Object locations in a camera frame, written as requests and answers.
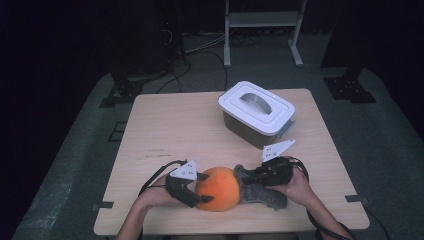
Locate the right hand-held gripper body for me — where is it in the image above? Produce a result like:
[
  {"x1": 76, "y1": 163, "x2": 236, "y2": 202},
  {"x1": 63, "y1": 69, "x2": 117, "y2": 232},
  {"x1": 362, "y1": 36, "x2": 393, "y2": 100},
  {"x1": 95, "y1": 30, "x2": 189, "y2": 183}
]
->
[{"x1": 261, "y1": 138, "x2": 296, "y2": 187}]

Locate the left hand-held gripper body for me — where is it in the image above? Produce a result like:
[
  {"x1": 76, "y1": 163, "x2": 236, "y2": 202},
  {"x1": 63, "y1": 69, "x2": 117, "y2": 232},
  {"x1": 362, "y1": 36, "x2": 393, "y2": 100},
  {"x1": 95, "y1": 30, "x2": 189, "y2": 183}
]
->
[{"x1": 165, "y1": 160, "x2": 202, "y2": 208}]

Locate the orange plush toy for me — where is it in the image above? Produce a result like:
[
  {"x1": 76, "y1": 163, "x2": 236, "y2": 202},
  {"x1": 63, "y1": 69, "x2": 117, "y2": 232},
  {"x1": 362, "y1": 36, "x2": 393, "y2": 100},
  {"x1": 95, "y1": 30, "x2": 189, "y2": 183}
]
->
[{"x1": 194, "y1": 166, "x2": 242, "y2": 213}]

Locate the grey fuzzy cloth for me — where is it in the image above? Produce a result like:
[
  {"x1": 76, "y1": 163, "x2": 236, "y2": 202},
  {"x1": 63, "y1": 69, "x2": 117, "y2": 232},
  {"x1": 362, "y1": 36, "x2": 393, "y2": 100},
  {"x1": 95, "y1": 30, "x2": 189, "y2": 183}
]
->
[{"x1": 233, "y1": 164, "x2": 289, "y2": 211}]

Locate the transparent grey storage box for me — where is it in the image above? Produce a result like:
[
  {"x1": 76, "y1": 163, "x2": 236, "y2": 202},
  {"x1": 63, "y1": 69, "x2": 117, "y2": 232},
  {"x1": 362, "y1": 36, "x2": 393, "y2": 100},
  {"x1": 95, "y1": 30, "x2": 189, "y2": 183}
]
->
[{"x1": 222, "y1": 111, "x2": 295, "y2": 151}]

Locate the grey box with white lid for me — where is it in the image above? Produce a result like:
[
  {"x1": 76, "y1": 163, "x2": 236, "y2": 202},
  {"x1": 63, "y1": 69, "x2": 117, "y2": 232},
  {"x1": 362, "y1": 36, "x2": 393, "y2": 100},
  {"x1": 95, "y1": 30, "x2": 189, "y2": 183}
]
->
[{"x1": 218, "y1": 80, "x2": 296, "y2": 137}]

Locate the person's right hand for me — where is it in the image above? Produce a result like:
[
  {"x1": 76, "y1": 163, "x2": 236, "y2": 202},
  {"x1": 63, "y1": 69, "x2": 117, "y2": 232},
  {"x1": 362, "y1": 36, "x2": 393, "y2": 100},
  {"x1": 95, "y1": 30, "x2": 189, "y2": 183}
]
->
[{"x1": 268, "y1": 165, "x2": 313, "y2": 208}]

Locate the person's left hand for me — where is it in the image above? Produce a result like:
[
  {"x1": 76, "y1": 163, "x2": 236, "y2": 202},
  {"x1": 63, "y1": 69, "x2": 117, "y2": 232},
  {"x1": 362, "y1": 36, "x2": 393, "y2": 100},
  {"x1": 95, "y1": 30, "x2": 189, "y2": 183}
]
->
[{"x1": 136, "y1": 174, "x2": 182, "y2": 212}]

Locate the black tape strip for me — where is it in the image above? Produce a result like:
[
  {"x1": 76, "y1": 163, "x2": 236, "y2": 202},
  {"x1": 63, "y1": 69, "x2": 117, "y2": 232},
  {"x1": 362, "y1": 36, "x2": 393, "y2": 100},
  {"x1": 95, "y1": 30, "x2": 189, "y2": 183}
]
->
[
  {"x1": 91, "y1": 201, "x2": 115, "y2": 212},
  {"x1": 345, "y1": 195, "x2": 370, "y2": 206}
]

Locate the black stand base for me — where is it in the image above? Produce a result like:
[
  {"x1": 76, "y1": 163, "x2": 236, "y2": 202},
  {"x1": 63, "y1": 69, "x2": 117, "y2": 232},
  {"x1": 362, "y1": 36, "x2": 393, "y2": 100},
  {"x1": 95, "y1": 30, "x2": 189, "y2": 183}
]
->
[
  {"x1": 98, "y1": 71, "x2": 168, "y2": 109},
  {"x1": 323, "y1": 66, "x2": 378, "y2": 104}
]

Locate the white metal stand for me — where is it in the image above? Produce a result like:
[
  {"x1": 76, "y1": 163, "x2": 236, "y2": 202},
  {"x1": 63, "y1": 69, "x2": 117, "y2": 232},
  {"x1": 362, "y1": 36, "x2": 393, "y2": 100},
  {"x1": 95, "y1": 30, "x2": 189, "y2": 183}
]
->
[{"x1": 223, "y1": 0, "x2": 308, "y2": 69}]

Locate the right hand-held gripper cable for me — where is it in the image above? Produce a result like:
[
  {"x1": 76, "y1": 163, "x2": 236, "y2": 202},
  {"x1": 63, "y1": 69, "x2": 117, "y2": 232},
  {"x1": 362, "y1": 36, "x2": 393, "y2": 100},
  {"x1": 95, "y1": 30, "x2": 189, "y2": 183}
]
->
[{"x1": 288, "y1": 156, "x2": 355, "y2": 240}]

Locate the hand-held gripper cable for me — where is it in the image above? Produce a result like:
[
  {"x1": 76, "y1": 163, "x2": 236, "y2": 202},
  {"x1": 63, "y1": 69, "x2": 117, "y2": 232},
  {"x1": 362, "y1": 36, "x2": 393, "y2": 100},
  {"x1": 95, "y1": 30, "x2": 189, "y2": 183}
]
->
[
  {"x1": 288, "y1": 156, "x2": 355, "y2": 240},
  {"x1": 138, "y1": 159, "x2": 188, "y2": 198}
]

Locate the left hand-held gripper cable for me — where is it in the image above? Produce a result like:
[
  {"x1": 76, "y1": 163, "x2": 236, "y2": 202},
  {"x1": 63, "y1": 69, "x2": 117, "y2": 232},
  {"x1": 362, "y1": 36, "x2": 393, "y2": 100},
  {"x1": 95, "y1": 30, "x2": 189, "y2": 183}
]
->
[{"x1": 138, "y1": 159, "x2": 188, "y2": 198}]

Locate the black floor cable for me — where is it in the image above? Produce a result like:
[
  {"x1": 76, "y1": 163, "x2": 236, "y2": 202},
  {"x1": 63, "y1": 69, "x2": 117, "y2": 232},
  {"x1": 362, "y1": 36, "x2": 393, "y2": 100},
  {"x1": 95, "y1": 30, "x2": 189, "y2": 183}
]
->
[{"x1": 156, "y1": 49, "x2": 230, "y2": 94}]

